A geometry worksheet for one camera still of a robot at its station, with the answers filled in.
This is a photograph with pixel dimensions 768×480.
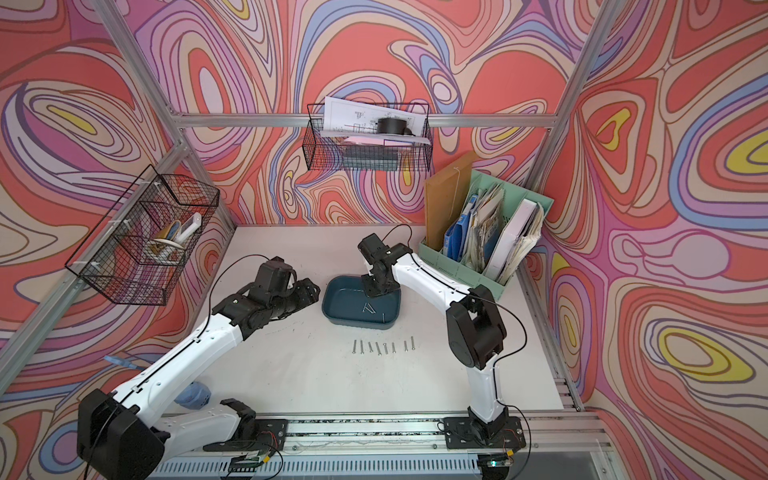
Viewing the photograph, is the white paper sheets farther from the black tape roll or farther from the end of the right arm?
the end of the right arm

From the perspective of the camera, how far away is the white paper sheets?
855 mm

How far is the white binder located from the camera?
0.84 metres

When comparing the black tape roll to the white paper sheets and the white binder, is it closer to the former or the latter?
the white paper sheets

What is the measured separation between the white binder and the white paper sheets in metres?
0.36
